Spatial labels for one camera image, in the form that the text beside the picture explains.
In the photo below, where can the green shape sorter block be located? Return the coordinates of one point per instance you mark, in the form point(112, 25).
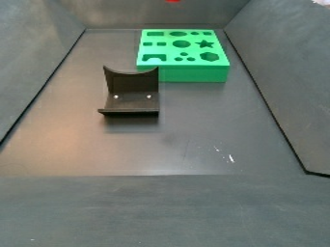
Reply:
point(187, 54)

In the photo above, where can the black curved holder bracket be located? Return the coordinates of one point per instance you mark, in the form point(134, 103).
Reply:
point(132, 92)

